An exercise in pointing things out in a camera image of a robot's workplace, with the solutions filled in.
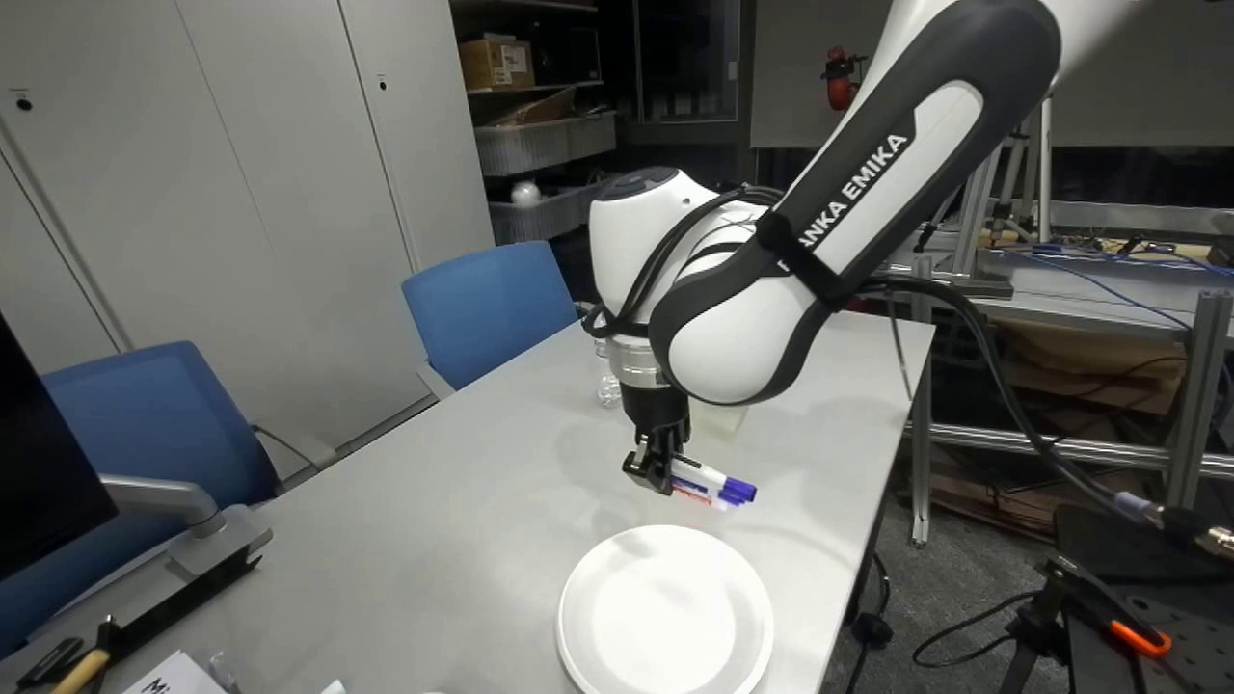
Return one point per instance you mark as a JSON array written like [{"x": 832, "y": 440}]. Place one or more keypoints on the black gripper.
[{"x": 660, "y": 422}]

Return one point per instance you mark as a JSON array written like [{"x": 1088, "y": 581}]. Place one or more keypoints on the blue marker white barrel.
[{"x": 696, "y": 480}]

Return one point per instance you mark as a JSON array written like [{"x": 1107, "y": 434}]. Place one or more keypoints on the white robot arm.
[{"x": 724, "y": 294}]

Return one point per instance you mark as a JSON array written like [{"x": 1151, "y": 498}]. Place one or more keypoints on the white round plate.
[{"x": 665, "y": 609}]

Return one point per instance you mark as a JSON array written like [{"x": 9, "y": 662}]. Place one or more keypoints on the far blue office chair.
[{"x": 478, "y": 309}]

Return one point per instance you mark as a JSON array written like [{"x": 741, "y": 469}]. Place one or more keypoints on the blue office chair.
[
  {"x": 144, "y": 413},
  {"x": 478, "y": 309}
]

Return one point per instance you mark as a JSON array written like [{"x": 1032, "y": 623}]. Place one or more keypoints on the grey storage bin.
[{"x": 526, "y": 149}]

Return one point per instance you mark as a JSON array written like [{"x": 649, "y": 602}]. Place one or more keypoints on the red fire extinguisher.
[{"x": 842, "y": 81}]

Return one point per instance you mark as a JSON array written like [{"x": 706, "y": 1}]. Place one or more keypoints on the near blue office chair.
[{"x": 144, "y": 413}]

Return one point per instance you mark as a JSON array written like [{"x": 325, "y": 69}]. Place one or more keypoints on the black monitor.
[{"x": 47, "y": 488}]

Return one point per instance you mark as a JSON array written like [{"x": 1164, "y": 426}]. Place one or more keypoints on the wooden handle hammer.
[{"x": 75, "y": 664}]

